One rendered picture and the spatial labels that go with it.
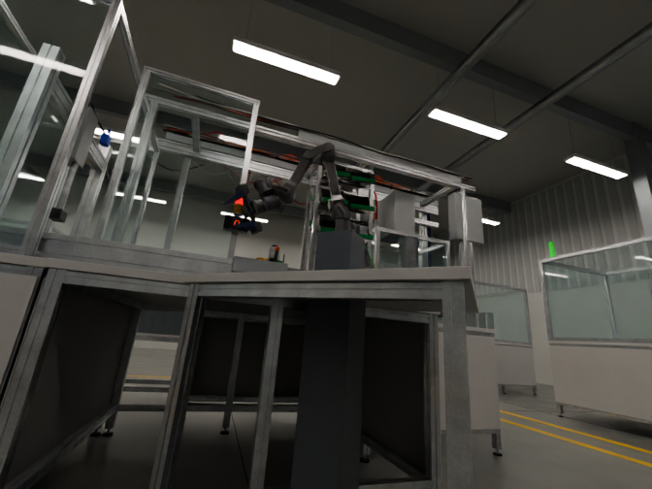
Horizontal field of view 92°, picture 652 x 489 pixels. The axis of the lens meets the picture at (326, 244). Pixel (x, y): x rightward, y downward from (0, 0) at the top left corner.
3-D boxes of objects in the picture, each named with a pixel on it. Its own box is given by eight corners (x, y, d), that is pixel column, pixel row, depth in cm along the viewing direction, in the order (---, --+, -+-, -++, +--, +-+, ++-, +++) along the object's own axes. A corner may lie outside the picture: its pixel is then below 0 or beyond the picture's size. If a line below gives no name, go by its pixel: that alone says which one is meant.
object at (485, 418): (505, 456, 222) (495, 329, 246) (362, 463, 187) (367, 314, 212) (440, 429, 283) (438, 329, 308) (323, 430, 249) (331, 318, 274)
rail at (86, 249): (315, 294, 135) (317, 270, 139) (68, 263, 108) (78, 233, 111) (311, 296, 140) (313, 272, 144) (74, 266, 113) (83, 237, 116)
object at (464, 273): (471, 278, 69) (470, 266, 70) (182, 281, 109) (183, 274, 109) (478, 313, 129) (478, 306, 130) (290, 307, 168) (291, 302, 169)
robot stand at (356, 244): (348, 285, 106) (352, 229, 112) (312, 285, 112) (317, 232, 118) (363, 292, 118) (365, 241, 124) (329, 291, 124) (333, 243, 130)
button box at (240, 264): (286, 277, 126) (288, 263, 127) (232, 271, 119) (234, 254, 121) (282, 280, 132) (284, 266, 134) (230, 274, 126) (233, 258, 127)
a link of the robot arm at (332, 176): (332, 150, 136) (317, 152, 135) (334, 140, 129) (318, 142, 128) (345, 220, 127) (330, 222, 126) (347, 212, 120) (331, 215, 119)
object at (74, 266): (440, 314, 145) (440, 308, 146) (44, 266, 99) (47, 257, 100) (331, 322, 273) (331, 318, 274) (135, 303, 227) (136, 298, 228)
